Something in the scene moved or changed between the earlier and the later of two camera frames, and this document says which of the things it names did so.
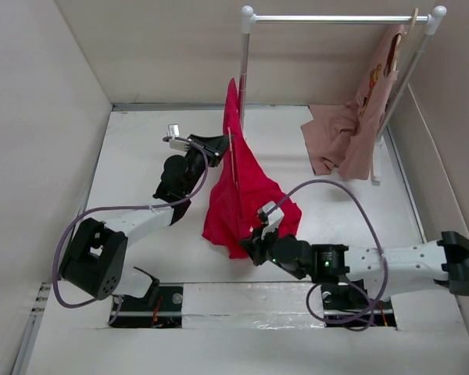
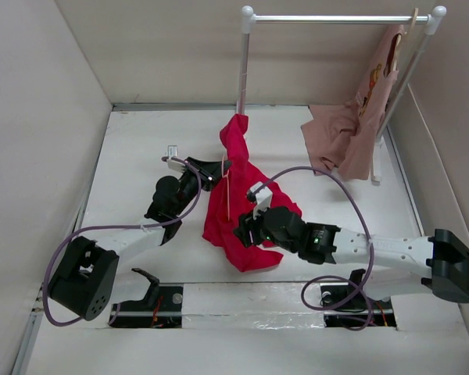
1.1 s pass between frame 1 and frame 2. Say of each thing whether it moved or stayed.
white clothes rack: stayed
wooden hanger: stayed
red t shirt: moved
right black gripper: moved
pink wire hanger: moved
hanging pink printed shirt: stayed
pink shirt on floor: stayed
